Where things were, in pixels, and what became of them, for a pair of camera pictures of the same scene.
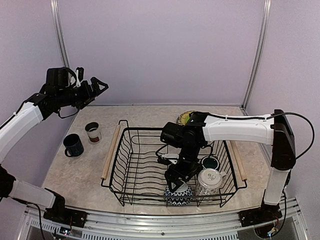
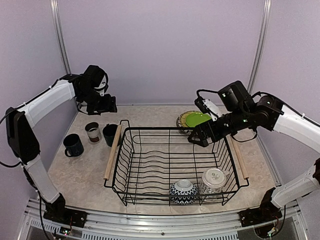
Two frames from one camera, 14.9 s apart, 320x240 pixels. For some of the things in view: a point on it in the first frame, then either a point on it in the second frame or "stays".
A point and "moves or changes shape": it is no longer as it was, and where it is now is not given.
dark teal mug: (210, 162) to (109, 131)
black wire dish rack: (136, 175) stays
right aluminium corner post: (260, 51) stays
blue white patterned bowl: (181, 197) moves or changes shape
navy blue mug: (73, 144) stays
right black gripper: (169, 174) to (204, 141)
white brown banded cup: (93, 130) stays
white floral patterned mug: (208, 184) moves or changes shape
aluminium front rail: (209, 226) stays
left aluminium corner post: (57, 21) stays
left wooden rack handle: (111, 156) stays
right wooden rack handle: (238, 160) stays
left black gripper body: (78, 98) to (98, 104)
